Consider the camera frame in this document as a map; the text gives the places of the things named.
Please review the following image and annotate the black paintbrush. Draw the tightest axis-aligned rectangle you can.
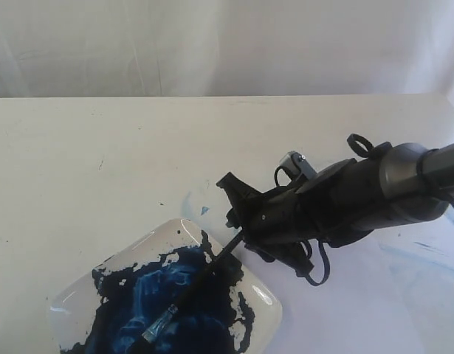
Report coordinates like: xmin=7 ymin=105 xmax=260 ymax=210
xmin=128 ymin=232 xmax=243 ymax=353

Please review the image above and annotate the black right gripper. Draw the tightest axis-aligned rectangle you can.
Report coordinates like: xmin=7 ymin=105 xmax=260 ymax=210
xmin=216 ymin=159 xmax=382 ymax=280

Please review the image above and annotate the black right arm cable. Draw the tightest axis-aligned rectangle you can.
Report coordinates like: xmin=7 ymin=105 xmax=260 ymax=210
xmin=272 ymin=132 xmax=454 ymax=287

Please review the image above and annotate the white paper sheet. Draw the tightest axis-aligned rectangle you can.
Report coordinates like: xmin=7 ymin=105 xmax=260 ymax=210
xmin=236 ymin=217 xmax=454 ymax=353

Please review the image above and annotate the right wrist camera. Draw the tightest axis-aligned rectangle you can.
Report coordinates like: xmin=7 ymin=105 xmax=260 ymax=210
xmin=277 ymin=151 xmax=317 ymax=181

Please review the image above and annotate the white square paint dish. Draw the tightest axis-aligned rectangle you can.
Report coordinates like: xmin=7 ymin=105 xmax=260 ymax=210
xmin=49 ymin=219 xmax=282 ymax=353

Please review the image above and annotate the white backdrop curtain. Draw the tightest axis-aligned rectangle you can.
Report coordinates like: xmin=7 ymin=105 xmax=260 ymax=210
xmin=0 ymin=1 xmax=454 ymax=97

